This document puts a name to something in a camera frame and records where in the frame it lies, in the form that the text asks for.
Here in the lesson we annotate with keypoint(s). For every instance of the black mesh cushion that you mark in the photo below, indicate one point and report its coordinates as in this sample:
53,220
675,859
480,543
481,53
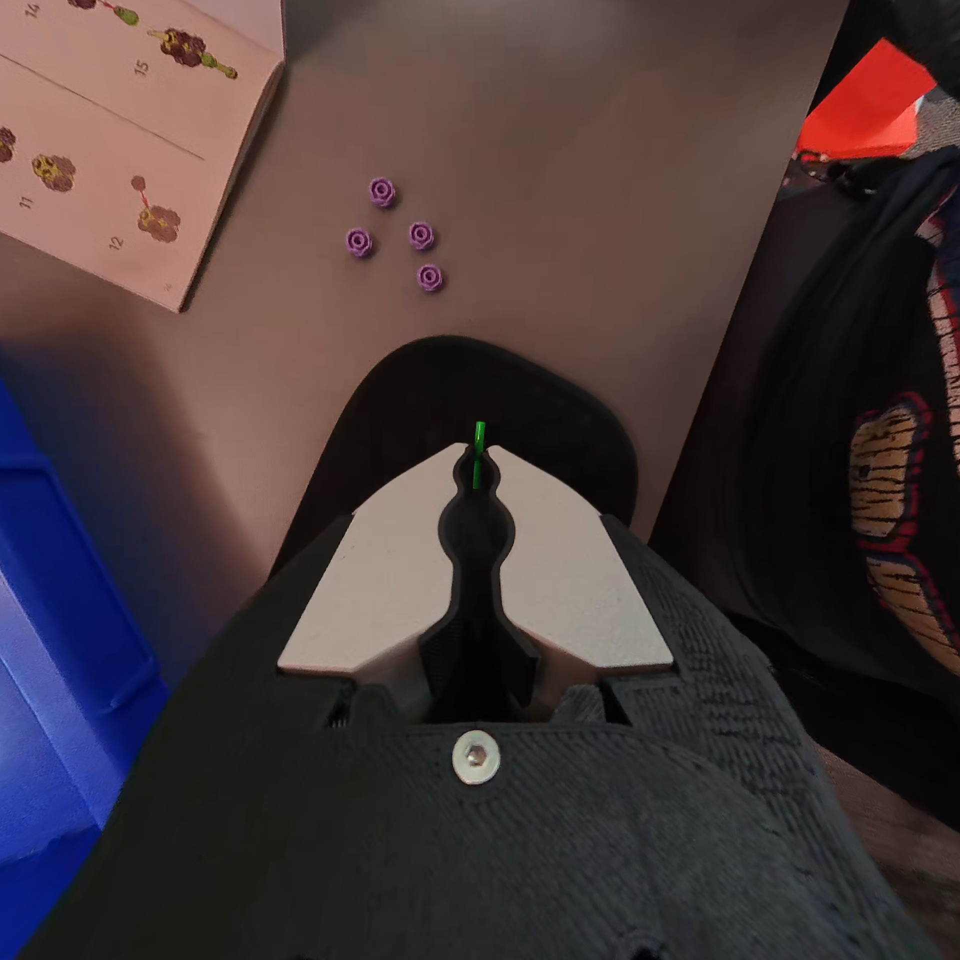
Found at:
495,398

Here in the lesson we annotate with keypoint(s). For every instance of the grey desk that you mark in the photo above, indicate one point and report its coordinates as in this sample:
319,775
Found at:
600,195

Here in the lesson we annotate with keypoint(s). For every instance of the person's dark clothing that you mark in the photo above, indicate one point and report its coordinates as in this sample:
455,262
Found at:
840,450

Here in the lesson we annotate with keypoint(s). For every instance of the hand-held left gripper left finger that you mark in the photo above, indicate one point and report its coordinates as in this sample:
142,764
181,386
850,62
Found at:
375,593

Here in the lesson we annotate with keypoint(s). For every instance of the white instruction booklet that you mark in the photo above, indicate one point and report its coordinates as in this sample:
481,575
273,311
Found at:
120,135

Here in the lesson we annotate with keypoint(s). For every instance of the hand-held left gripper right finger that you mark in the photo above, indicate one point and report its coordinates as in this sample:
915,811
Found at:
578,593

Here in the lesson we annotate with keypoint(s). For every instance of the blue plastic bin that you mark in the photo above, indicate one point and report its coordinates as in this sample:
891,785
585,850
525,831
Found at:
60,675

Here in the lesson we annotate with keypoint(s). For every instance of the green toy rod brick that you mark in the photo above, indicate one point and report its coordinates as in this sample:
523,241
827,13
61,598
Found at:
479,453

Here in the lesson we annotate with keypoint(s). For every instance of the orange traffic cone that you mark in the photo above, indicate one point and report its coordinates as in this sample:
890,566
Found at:
878,105

